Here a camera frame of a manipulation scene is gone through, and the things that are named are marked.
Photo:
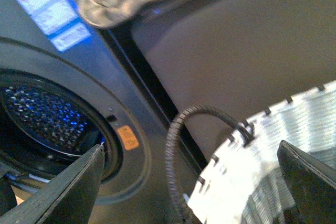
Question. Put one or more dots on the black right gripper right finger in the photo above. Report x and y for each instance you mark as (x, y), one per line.
(310, 182)

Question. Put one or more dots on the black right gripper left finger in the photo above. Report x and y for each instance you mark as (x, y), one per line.
(67, 198)

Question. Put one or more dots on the grey front-load washing machine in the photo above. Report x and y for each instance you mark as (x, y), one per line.
(56, 105)

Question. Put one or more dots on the white woven laundry basket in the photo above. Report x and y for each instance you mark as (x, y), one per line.
(242, 182)

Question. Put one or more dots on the orange warning sticker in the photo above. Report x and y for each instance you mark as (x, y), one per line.
(128, 138)

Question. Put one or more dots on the brown grey cabinet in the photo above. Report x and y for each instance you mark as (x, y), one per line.
(239, 55)

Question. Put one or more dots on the blue white energy label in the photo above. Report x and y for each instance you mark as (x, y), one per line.
(58, 20)

